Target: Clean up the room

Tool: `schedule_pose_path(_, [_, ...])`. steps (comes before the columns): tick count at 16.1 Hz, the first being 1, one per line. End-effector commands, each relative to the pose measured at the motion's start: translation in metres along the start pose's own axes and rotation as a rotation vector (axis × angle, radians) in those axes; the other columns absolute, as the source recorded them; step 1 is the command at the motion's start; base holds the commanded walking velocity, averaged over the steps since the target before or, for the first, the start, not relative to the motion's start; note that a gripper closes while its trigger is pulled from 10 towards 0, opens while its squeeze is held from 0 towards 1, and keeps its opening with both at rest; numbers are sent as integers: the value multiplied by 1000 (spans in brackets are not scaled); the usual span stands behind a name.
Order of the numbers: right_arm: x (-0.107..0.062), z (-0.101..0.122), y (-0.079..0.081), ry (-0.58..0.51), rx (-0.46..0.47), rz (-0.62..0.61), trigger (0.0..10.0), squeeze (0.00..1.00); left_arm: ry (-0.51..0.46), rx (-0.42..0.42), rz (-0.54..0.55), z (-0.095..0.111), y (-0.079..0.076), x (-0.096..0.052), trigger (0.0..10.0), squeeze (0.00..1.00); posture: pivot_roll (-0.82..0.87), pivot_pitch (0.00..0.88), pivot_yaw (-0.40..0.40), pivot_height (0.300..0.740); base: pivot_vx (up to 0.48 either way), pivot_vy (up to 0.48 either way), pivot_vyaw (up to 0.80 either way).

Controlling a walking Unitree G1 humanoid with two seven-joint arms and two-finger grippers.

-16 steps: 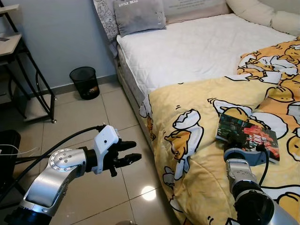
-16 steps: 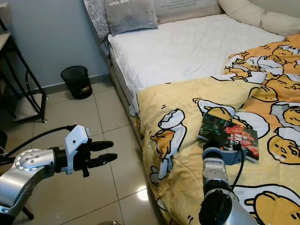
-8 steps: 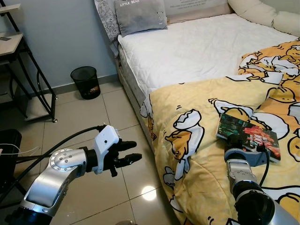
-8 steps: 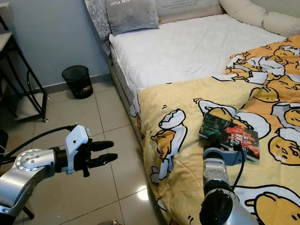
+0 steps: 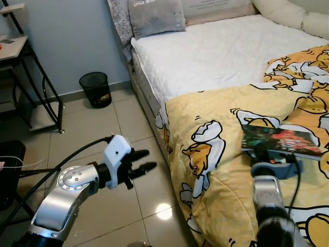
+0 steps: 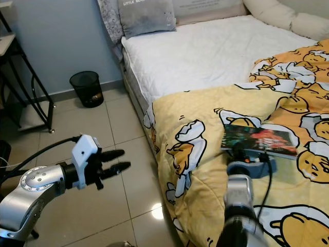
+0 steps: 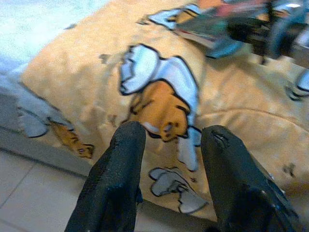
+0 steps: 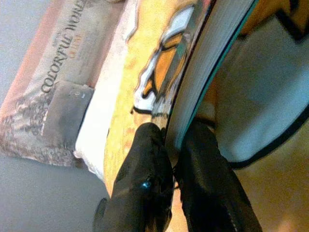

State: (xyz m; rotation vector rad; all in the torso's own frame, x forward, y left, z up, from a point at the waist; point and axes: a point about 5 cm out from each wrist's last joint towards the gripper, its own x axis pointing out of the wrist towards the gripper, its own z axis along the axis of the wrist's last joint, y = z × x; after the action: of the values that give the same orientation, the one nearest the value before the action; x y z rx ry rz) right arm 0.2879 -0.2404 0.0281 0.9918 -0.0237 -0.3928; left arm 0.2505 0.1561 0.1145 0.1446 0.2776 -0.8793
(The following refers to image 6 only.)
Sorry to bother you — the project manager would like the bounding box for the white quilted mattress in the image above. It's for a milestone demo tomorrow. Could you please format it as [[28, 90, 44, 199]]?
[[121, 14, 320, 150]]

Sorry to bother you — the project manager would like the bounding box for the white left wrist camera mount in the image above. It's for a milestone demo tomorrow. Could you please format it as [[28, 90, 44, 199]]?
[[71, 135, 102, 191]]

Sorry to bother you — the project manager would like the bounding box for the grey little bear pillow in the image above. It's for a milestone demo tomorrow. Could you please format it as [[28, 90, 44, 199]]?
[[117, 0, 178, 40]]

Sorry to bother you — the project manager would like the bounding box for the black frame wooden desk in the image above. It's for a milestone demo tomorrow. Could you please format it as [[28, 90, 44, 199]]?
[[0, 0, 56, 133]]

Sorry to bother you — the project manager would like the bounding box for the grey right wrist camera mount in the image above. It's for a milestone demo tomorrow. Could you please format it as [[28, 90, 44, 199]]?
[[227, 160, 256, 177]]

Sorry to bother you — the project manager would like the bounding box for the yellow cartoon egg duvet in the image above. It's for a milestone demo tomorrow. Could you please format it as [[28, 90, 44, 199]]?
[[141, 39, 329, 247]]

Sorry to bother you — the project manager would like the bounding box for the black mesh waste bin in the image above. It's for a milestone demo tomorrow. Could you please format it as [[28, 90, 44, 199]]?
[[69, 70, 104, 109]]

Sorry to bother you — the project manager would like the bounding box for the green and red book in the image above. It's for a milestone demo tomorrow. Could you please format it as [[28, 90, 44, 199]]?
[[221, 123, 299, 160]]

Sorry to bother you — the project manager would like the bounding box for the beige printed pillow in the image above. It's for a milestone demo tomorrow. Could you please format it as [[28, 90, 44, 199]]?
[[172, 0, 248, 25]]

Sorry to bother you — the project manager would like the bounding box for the grey patterned pillow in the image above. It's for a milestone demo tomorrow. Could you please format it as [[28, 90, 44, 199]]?
[[98, 0, 126, 62]]

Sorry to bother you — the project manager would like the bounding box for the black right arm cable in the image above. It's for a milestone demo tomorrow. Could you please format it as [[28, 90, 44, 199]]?
[[256, 157, 275, 217]]

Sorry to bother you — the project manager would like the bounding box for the cream bolster pillow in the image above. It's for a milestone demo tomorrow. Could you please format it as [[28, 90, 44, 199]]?
[[243, 0, 329, 42]]

